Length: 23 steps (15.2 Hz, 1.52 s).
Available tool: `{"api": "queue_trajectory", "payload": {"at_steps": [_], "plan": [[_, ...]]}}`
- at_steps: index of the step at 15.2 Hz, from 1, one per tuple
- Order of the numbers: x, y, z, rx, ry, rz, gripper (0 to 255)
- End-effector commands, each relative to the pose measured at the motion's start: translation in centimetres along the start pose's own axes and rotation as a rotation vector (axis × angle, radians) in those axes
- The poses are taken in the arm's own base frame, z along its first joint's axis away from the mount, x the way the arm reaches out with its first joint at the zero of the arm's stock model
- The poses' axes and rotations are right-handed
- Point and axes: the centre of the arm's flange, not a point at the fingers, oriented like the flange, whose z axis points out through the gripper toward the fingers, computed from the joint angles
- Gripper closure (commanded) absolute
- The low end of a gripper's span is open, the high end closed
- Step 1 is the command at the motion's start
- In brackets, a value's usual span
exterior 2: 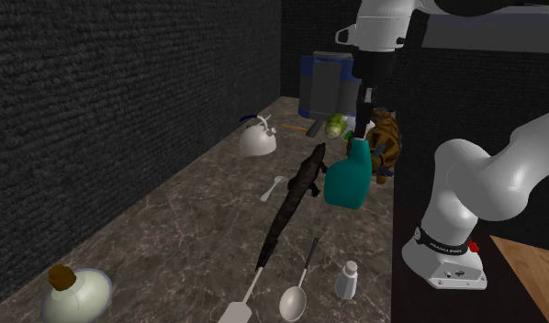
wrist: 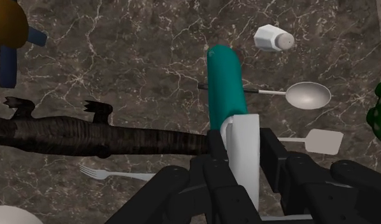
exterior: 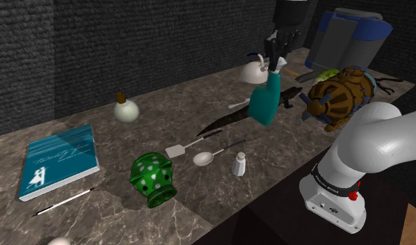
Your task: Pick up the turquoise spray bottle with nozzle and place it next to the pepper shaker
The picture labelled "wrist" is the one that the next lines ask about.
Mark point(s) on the dark brown crocodile toy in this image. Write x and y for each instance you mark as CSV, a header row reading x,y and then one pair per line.
x,y
85,136

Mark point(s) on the green spotted toy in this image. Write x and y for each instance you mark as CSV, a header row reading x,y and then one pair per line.
x,y
380,116

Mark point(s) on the white spatula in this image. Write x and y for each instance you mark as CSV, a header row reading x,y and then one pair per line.
x,y
322,141

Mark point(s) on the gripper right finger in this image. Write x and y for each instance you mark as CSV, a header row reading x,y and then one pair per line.
x,y
317,186

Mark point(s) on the silver fork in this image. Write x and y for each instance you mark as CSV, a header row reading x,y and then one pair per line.
x,y
106,174

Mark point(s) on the white round bowl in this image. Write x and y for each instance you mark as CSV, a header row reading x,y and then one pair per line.
x,y
13,215

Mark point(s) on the white salt shaker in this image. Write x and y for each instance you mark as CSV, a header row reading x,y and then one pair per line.
x,y
272,38

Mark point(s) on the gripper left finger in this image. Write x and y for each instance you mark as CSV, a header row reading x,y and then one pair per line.
x,y
190,192

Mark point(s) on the brown and blue toy figure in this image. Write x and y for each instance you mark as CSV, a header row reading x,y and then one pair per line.
x,y
7,34

